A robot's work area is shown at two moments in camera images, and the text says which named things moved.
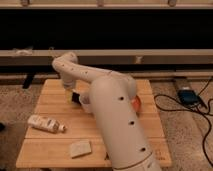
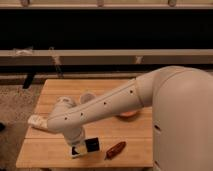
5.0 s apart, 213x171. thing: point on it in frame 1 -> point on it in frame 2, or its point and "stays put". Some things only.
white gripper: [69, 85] -> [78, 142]
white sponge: [81, 148] stays put
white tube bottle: [44, 123] stays put
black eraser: [75, 98] -> [92, 144]
